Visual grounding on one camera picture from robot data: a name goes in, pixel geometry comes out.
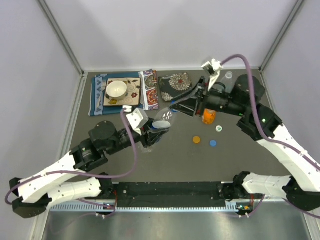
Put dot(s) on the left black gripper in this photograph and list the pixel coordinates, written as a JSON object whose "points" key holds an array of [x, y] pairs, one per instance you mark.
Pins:
{"points": [[153, 136]]}

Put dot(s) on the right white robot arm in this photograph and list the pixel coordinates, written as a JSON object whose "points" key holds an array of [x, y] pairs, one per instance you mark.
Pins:
{"points": [[265, 128]]}

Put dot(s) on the green label water bottle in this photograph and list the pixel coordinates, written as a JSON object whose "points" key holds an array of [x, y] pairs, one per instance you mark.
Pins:
{"points": [[226, 84]]}

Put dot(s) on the aluminium corner post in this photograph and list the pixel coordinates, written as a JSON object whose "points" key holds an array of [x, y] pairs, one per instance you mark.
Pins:
{"points": [[297, 7], [60, 35]]}

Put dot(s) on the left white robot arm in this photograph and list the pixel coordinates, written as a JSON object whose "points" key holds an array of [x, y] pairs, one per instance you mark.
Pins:
{"points": [[70, 178]]}

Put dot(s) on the beige floral square plate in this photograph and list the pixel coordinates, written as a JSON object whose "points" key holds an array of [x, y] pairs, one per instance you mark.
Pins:
{"points": [[132, 97]]}

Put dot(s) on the orange bottle cap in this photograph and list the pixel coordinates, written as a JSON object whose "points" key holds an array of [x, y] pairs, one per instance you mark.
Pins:
{"points": [[196, 139]]}

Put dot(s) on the blue patterned placemat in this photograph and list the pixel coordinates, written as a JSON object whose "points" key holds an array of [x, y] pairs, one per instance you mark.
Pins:
{"points": [[148, 101]]}

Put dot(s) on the aluminium slotted rail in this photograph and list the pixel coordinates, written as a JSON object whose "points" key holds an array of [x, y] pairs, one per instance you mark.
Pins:
{"points": [[285, 187]]}

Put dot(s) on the orange juice bottle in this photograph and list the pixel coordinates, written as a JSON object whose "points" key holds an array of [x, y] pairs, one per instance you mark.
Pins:
{"points": [[208, 116]]}

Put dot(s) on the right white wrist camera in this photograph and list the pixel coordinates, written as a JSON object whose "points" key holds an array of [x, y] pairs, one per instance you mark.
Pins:
{"points": [[213, 68]]}

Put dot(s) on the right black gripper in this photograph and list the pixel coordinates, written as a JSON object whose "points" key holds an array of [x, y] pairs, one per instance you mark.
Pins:
{"points": [[189, 106]]}

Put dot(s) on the silver fork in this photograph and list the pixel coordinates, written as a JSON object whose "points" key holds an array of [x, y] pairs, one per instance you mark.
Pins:
{"points": [[100, 97]]}

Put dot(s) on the cream ceramic bowl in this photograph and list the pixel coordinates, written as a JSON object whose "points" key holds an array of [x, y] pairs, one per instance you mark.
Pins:
{"points": [[116, 90]]}

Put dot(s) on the blue bottle cap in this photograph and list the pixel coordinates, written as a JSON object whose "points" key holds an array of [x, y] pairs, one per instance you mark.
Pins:
{"points": [[213, 143]]}

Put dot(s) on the left aluminium corner post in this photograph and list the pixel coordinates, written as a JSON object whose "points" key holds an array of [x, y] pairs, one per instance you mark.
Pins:
{"points": [[60, 35]]}

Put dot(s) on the white green bottle cap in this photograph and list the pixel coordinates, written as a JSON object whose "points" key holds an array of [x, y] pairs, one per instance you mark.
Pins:
{"points": [[219, 128]]}

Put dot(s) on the red-blue label water bottle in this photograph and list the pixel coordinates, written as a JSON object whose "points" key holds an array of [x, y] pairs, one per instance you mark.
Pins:
{"points": [[165, 118]]}

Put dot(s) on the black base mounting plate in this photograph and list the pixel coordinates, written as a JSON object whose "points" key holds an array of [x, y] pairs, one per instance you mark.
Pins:
{"points": [[173, 194]]}

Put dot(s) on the right aluminium corner post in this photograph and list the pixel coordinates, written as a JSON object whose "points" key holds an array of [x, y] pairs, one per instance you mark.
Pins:
{"points": [[297, 7]]}

